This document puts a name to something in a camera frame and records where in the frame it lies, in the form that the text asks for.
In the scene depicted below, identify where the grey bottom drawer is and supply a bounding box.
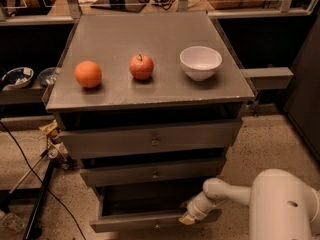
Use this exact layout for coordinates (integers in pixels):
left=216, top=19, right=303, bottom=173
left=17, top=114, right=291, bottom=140
left=90, top=178, right=204, bottom=233

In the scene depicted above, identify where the grey drawer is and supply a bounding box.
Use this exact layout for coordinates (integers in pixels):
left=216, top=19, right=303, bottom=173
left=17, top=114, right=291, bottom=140
left=80, top=157, right=225, bottom=187
left=60, top=119, right=242, bottom=159
left=90, top=178, right=204, bottom=233

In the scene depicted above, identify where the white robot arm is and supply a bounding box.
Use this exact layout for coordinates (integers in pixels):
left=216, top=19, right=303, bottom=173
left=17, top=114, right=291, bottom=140
left=179, top=169, right=320, bottom=240

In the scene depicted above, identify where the grey middle drawer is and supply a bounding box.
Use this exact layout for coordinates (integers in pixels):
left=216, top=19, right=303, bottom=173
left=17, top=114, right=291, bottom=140
left=80, top=157, right=225, bottom=187

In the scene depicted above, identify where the grey top drawer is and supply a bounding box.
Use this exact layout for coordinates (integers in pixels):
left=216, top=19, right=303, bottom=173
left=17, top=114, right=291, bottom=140
left=60, top=119, right=242, bottom=159

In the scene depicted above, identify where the grey drawer cabinet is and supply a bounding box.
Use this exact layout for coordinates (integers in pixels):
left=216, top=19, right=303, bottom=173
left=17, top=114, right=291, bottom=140
left=42, top=11, right=256, bottom=208

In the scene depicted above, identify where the black tripod stand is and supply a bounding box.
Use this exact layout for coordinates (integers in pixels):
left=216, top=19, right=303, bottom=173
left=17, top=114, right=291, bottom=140
left=0, top=161, right=55, bottom=240

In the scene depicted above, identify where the white bowl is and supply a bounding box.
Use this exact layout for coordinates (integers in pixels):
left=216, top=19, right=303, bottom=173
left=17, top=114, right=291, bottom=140
left=179, top=46, right=222, bottom=81

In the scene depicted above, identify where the red apple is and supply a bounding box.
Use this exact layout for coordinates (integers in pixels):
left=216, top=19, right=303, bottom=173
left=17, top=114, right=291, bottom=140
left=129, top=54, right=154, bottom=80

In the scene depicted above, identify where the grey side shelf block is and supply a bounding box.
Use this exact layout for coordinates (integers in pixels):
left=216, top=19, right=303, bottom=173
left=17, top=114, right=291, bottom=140
left=241, top=67, right=294, bottom=90

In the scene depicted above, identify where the snack wrapper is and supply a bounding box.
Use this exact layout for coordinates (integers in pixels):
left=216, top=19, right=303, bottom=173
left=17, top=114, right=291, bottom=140
left=39, top=120, right=59, bottom=138

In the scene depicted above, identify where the orange fruit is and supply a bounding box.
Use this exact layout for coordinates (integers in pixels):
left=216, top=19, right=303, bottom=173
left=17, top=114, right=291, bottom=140
left=74, top=61, right=102, bottom=89

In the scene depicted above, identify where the dark small bowl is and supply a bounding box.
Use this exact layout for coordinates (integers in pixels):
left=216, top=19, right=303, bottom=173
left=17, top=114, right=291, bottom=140
left=37, top=67, right=57, bottom=87

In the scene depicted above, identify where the blue patterned bowl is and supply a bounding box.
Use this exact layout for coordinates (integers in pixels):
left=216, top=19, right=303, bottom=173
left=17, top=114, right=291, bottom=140
left=0, top=67, right=34, bottom=89

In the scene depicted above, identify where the black monitor base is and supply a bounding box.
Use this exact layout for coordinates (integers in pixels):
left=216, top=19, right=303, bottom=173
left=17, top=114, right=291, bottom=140
left=91, top=0, right=147, bottom=13

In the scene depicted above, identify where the black floor cable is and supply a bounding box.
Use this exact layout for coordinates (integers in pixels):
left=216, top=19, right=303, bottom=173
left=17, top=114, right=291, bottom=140
left=0, top=119, right=87, bottom=240

